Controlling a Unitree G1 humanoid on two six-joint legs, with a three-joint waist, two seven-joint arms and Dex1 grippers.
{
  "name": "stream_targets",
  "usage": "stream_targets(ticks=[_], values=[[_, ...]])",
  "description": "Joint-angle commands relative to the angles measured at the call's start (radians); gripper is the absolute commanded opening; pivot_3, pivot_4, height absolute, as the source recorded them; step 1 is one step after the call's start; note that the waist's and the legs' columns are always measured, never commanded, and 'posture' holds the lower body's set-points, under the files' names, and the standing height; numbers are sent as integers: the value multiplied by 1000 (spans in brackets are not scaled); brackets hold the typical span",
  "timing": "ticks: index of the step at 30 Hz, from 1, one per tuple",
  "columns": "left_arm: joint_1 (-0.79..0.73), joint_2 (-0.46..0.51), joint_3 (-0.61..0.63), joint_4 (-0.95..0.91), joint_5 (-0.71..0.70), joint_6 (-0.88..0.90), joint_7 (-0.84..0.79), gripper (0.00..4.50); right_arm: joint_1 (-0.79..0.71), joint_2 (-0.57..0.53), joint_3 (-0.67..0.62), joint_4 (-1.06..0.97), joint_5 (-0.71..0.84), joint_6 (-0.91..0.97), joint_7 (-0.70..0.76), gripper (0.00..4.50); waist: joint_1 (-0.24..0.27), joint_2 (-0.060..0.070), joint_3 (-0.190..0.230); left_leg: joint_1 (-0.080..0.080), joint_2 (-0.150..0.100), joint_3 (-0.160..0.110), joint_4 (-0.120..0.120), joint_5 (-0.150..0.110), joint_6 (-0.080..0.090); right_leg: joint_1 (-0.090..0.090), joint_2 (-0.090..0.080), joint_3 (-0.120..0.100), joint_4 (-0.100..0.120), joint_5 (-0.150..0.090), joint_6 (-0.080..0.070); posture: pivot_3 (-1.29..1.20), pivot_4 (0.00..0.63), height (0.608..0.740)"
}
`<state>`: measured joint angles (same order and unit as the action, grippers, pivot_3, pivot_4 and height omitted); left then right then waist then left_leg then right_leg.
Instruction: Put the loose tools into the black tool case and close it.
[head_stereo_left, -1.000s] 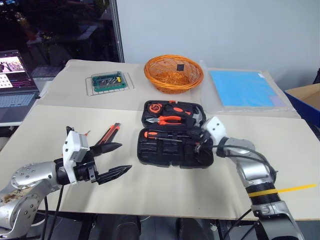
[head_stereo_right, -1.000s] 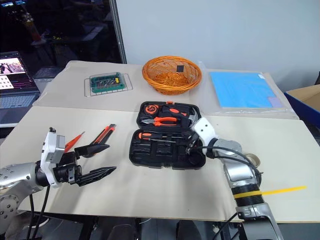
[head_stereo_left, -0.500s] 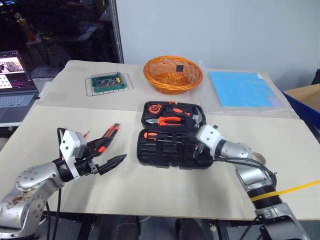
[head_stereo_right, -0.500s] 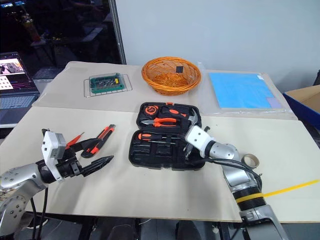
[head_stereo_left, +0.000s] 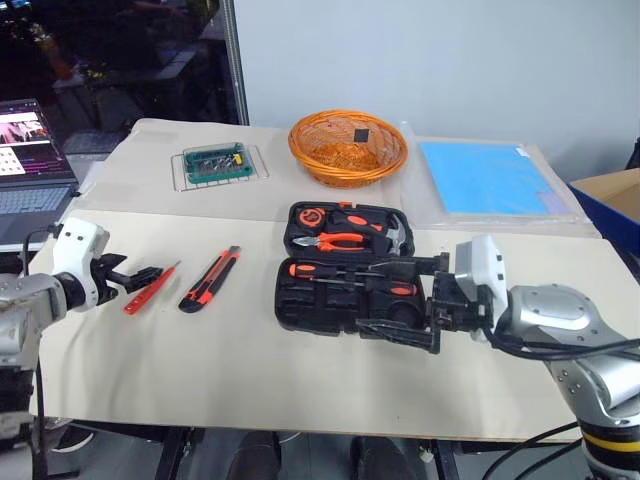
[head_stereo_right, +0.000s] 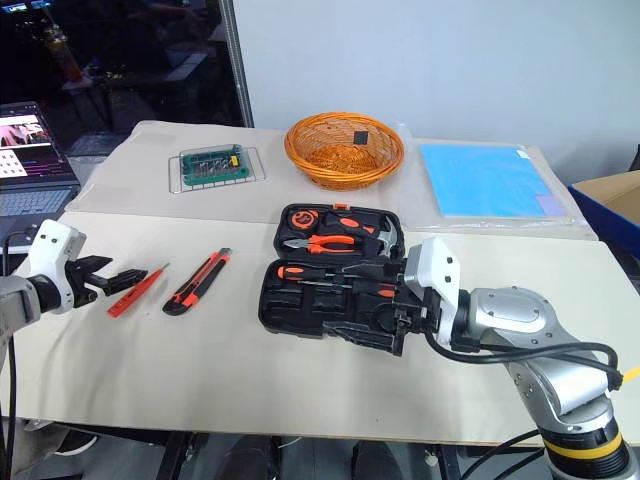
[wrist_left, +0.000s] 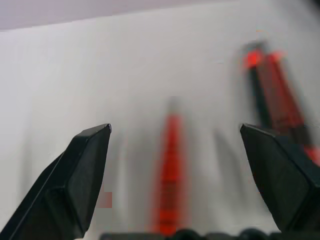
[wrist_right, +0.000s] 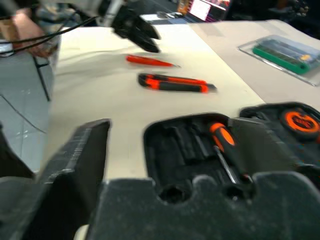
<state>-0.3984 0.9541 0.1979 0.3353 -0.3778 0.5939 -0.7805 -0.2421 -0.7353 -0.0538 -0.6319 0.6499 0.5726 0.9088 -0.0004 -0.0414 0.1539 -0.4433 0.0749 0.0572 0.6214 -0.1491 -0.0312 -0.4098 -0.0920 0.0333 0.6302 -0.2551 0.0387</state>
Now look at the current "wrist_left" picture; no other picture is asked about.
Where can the red and black hand tool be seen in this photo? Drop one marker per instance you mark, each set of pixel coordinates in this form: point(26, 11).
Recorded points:
point(273, 92)

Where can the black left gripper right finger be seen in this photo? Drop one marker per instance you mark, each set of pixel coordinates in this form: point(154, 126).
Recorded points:
point(282, 180)

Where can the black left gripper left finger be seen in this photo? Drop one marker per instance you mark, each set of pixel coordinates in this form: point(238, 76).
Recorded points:
point(75, 185)

